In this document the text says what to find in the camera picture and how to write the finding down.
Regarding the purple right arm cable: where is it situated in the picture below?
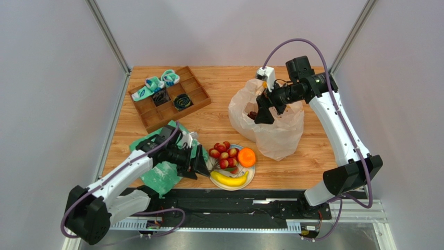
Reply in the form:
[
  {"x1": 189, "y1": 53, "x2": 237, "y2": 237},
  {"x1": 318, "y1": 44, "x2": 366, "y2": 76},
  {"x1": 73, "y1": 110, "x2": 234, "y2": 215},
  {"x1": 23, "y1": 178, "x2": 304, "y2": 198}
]
[{"x1": 262, "y1": 38, "x2": 374, "y2": 242}]

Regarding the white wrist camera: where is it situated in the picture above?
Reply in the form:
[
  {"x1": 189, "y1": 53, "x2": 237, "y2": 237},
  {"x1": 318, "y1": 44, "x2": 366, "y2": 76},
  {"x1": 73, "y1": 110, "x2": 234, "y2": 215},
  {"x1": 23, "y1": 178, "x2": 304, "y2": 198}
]
[
  {"x1": 182, "y1": 132, "x2": 200, "y2": 148},
  {"x1": 255, "y1": 66, "x2": 276, "y2": 92}
]

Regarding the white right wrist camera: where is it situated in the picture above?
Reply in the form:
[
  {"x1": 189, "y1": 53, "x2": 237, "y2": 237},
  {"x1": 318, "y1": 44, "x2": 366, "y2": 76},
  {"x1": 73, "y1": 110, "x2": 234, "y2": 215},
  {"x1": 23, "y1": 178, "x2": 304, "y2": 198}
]
[{"x1": 255, "y1": 66, "x2": 276, "y2": 92}]

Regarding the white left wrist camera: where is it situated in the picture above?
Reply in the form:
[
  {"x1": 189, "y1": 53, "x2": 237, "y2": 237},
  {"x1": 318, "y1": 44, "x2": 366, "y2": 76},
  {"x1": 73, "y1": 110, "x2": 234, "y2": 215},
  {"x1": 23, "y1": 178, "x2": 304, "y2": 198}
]
[{"x1": 182, "y1": 132, "x2": 200, "y2": 148}]

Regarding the green white cloth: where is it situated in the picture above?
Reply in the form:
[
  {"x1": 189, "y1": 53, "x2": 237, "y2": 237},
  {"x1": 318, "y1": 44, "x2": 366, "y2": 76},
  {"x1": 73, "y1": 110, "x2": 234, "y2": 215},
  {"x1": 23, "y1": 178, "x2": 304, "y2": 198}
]
[{"x1": 129, "y1": 120, "x2": 209, "y2": 196}]

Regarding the white teal patterned sock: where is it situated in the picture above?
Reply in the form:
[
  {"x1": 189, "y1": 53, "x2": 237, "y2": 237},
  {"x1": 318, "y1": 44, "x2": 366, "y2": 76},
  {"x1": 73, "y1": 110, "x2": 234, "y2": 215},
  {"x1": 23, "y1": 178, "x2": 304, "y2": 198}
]
[{"x1": 131, "y1": 77, "x2": 165, "y2": 102}]

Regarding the aluminium frame rail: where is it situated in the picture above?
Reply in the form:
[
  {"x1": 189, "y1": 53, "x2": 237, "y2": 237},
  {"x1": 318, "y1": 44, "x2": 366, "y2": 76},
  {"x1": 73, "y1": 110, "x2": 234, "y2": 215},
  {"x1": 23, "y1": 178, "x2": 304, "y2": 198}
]
[{"x1": 85, "y1": 0, "x2": 131, "y2": 75}]

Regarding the wooden compartment tray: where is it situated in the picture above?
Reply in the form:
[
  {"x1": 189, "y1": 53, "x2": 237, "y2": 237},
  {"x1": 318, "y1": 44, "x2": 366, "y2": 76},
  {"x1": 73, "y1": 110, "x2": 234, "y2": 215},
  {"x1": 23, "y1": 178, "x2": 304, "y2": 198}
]
[{"x1": 131, "y1": 66, "x2": 212, "y2": 133}]

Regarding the dark patterned folded sock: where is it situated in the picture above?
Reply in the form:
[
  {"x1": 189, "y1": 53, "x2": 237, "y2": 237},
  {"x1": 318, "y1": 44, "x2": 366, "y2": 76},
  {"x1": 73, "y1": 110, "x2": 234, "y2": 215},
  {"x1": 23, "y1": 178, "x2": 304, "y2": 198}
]
[{"x1": 152, "y1": 89, "x2": 170, "y2": 107}]

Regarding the orange fake tangerine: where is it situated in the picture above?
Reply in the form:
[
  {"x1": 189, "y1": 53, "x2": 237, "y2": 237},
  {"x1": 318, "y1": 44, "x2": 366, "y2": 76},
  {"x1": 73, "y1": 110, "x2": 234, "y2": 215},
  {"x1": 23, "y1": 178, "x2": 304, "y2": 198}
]
[{"x1": 237, "y1": 147, "x2": 256, "y2": 168}]

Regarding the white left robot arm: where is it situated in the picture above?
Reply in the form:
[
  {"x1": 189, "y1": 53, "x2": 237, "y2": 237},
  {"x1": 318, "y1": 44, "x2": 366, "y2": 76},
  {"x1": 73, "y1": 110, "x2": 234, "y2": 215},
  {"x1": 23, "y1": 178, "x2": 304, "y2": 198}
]
[{"x1": 60, "y1": 121, "x2": 210, "y2": 245}]

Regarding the translucent white plastic bag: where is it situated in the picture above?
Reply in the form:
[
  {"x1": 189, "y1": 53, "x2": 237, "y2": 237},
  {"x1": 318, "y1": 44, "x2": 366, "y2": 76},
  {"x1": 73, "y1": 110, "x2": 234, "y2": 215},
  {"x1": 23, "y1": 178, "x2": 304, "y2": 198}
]
[{"x1": 228, "y1": 79, "x2": 304, "y2": 161}]

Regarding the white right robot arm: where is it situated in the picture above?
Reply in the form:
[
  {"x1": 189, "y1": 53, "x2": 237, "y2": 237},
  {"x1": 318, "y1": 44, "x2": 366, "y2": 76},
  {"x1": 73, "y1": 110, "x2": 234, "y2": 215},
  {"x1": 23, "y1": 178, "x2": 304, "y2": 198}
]
[{"x1": 254, "y1": 56, "x2": 383, "y2": 207}]

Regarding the teal white rolled sock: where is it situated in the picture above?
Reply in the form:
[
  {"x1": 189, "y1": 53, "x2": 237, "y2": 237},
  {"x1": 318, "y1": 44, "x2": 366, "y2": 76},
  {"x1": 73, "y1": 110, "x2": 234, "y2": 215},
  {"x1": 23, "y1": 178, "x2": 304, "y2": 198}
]
[{"x1": 161, "y1": 69, "x2": 180, "y2": 88}]

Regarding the dark fake grape bunch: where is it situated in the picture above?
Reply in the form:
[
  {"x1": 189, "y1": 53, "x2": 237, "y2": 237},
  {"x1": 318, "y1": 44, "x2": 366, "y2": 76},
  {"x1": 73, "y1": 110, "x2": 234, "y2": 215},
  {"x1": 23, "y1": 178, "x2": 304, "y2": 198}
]
[{"x1": 247, "y1": 111, "x2": 257, "y2": 120}]

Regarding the yellow fake banana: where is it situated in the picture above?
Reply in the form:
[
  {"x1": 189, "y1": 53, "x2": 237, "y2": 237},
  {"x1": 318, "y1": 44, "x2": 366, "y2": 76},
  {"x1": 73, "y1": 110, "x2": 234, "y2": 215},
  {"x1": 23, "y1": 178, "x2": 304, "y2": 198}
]
[{"x1": 211, "y1": 171, "x2": 249, "y2": 187}]

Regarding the red fake fruit bunch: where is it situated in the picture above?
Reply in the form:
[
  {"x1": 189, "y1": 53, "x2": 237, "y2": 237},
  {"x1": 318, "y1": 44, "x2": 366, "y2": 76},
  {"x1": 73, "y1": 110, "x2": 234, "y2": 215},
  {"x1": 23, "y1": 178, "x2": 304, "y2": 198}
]
[{"x1": 208, "y1": 141, "x2": 239, "y2": 174}]

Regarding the cream and blue ceramic plate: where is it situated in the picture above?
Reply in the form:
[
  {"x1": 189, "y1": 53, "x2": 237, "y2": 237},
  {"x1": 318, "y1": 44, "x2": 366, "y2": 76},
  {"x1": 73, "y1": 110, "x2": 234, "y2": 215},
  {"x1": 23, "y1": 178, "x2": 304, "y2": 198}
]
[{"x1": 207, "y1": 160, "x2": 256, "y2": 191}]

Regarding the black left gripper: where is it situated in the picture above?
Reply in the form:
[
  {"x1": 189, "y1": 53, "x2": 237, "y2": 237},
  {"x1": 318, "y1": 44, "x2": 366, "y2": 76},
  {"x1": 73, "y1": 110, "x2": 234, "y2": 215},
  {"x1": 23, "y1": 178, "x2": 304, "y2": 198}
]
[{"x1": 166, "y1": 144, "x2": 210, "y2": 179}]

